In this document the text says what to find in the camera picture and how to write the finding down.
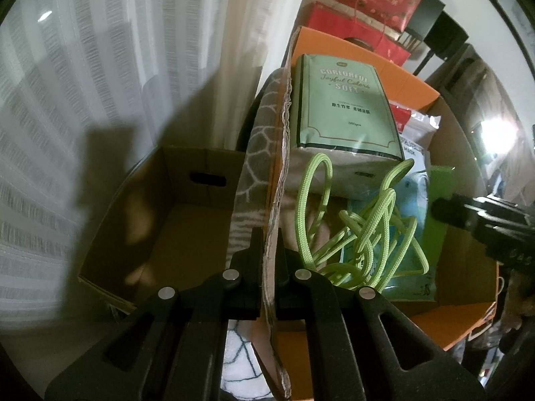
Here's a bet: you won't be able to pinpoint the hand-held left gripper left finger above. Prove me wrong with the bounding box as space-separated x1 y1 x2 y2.
44 234 264 401

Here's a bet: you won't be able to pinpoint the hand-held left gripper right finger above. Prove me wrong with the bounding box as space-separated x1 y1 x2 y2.
274 230 488 401

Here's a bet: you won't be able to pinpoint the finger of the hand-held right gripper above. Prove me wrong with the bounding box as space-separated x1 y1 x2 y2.
430 194 498 239

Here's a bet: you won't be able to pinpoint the small green white box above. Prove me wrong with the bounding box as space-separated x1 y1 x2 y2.
422 166 457 243

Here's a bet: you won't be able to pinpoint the green blue face mask packet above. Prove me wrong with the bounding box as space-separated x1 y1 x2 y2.
334 171 437 302

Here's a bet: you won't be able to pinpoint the light green rope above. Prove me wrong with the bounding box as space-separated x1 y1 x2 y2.
295 154 431 292

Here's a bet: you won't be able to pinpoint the clear packet with red label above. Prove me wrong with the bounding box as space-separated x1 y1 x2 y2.
389 106 442 176

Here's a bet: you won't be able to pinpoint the green tissue pack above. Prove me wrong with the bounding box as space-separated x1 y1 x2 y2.
288 53 406 199

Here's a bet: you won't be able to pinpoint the orange cardboard box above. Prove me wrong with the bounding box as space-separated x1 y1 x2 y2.
251 25 502 401

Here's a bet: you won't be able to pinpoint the person's right hand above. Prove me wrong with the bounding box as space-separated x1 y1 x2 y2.
499 276 535 343

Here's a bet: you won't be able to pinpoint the brown cardboard box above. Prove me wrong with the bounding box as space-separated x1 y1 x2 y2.
77 144 251 315

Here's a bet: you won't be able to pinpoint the patterned fleece blanket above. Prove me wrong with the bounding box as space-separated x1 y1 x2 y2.
221 69 293 401

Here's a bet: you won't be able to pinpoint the brown sofa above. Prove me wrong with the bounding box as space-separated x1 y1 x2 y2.
426 44 535 201

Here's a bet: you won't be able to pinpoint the black speaker on stand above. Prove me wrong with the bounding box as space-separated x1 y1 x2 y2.
435 10 471 58

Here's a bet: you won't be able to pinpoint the black chair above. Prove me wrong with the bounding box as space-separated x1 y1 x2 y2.
407 0 446 76

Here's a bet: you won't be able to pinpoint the framed ink painting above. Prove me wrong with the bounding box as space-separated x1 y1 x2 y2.
487 0 535 46

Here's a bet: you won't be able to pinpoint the red gift bags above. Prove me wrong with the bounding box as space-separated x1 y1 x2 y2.
307 2 412 68

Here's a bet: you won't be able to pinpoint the white striped curtain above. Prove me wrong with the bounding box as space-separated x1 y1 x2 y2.
0 0 314 343

